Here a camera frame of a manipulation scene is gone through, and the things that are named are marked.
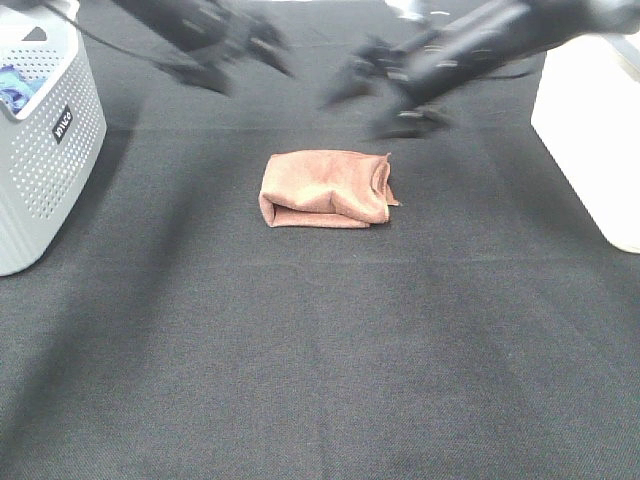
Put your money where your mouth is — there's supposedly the grey perforated laundry basket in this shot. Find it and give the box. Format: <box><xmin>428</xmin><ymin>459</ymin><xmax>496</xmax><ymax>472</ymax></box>
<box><xmin>1</xmin><ymin>1</ymin><xmax>107</xmax><ymax>276</ymax></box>

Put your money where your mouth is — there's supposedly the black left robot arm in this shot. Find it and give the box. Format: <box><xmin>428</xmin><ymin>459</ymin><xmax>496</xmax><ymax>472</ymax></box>
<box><xmin>116</xmin><ymin>1</ymin><xmax>294</xmax><ymax>96</ymax></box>

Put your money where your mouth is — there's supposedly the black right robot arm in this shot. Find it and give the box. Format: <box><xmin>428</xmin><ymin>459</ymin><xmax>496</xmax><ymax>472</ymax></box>
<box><xmin>350</xmin><ymin>1</ymin><xmax>639</xmax><ymax>139</ymax></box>

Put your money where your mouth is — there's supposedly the blue cloth in basket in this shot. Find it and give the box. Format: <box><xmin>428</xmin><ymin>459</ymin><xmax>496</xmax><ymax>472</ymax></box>
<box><xmin>1</xmin><ymin>65</ymin><xmax>43</xmax><ymax>114</ymax></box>

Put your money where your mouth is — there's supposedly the brown microfiber towel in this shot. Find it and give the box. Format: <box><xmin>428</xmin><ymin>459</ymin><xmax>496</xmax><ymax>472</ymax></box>
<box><xmin>258</xmin><ymin>150</ymin><xmax>400</xmax><ymax>228</ymax></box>

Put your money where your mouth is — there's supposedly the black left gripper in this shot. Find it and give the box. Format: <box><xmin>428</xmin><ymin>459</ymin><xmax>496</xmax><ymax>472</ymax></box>
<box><xmin>157</xmin><ymin>12</ymin><xmax>294</xmax><ymax>95</ymax></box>

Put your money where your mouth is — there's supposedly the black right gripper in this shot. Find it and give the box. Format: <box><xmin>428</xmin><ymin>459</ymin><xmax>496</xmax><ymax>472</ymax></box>
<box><xmin>319</xmin><ymin>31</ymin><xmax>450</xmax><ymax>140</ymax></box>

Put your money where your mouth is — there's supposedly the black cable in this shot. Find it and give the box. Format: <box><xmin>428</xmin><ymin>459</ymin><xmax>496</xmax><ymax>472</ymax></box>
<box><xmin>42</xmin><ymin>0</ymin><xmax>174</xmax><ymax>66</ymax></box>

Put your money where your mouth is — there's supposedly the white plastic basket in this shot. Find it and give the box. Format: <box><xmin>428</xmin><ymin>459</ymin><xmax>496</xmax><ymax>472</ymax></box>
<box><xmin>531</xmin><ymin>35</ymin><xmax>639</xmax><ymax>253</ymax></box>

